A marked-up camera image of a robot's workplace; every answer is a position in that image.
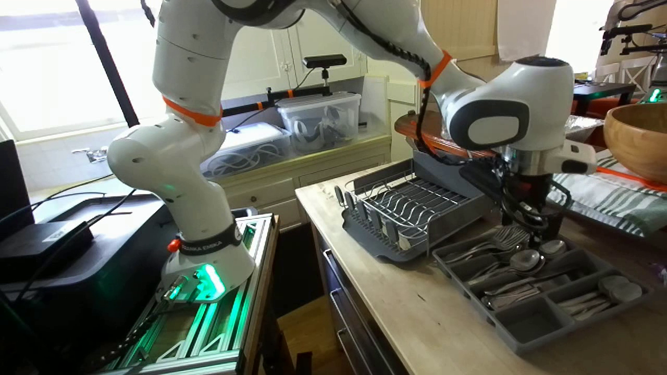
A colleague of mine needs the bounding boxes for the grey table drawer fronts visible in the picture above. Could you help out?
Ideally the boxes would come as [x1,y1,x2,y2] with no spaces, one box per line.
[310,228,412,375]

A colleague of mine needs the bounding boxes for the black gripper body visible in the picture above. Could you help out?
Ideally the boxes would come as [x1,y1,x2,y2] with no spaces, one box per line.
[508,171,562,219]

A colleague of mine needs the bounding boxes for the green striped kitchen towel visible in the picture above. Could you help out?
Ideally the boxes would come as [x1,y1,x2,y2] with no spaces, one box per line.
[548,147,667,239]

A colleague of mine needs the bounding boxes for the black diagonal pole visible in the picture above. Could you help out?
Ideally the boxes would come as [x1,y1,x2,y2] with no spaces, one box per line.
[72,0,142,130]

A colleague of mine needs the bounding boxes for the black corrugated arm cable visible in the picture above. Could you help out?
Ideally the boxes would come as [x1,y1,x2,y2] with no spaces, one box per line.
[336,0,440,152]

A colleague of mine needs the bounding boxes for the white cabinet doors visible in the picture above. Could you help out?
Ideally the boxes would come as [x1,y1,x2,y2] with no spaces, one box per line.
[221,18,419,105]

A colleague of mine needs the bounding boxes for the small black box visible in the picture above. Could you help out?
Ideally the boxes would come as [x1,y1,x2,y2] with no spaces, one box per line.
[0,219,96,283]

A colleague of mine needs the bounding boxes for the silver table knife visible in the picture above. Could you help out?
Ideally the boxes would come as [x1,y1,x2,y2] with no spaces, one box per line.
[481,274,558,312]

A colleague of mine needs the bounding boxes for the silver fork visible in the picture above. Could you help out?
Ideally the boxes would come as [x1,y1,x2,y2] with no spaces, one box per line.
[443,229,518,264]

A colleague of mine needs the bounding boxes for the black flat panel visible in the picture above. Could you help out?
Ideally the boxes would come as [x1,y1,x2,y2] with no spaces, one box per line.
[0,138,36,241]

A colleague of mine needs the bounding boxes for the white hanging cloth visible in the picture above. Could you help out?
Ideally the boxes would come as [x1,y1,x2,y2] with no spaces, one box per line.
[494,0,558,62]

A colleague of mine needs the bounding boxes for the small silver spoon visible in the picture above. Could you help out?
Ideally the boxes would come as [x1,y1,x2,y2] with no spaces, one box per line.
[539,237,571,258]

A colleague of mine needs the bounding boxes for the clear open storage bin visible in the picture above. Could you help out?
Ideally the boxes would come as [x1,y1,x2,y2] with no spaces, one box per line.
[278,92,364,152]

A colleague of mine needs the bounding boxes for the black side table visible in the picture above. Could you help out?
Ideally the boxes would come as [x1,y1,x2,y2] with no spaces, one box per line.
[571,81,638,119]

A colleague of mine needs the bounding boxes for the round silver spoon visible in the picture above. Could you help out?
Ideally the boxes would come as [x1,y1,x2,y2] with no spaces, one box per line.
[558,272,647,315]

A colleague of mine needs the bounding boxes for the cream bench with drawers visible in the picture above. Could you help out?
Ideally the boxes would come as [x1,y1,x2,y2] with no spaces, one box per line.
[206,133,394,231]

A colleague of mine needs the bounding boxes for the bright window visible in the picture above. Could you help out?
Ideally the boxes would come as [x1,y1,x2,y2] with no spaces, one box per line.
[0,0,169,143]

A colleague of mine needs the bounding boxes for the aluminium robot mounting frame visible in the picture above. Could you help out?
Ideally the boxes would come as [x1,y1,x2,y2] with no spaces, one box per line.
[103,210,282,375]

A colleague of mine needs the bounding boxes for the grey cutlery tray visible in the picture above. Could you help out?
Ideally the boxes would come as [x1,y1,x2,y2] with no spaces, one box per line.
[429,219,656,356]

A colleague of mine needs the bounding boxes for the wooden bowl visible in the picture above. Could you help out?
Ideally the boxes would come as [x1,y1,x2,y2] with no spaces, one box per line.
[603,103,667,185]

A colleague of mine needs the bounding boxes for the clear lidded storage bin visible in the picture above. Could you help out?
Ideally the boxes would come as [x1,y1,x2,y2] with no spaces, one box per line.
[204,122,294,178]

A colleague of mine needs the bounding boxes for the orange chair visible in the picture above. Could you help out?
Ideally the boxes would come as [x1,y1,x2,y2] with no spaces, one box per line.
[584,93,626,121]

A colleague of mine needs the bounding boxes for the large black controller box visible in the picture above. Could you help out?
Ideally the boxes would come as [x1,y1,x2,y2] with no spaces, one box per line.
[0,195,177,375]

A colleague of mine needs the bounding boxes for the aluminium foil baking tray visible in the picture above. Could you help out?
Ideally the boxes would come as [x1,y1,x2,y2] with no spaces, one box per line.
[564,113,604,146]

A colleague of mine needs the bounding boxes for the black stereo camera on stand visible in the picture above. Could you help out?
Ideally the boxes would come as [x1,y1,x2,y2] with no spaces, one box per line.
[303,52,349,96]

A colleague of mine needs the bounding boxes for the black tripod rig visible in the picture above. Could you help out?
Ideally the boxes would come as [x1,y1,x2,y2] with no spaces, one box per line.
[599,0,667,59]

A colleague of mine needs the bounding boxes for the white lattice chair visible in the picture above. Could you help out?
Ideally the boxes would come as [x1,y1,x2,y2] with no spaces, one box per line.
[603,56,663,93]

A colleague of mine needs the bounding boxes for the black rail with orange clamps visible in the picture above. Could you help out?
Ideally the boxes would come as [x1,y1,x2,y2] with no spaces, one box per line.
[219,85,336,121]

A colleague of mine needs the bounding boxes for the grey dish drying rack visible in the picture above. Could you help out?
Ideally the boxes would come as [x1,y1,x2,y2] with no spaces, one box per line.
[334,149,502,266]

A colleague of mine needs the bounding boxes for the large silver spoon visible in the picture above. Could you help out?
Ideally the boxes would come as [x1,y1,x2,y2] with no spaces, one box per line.
[465,248,548,287]

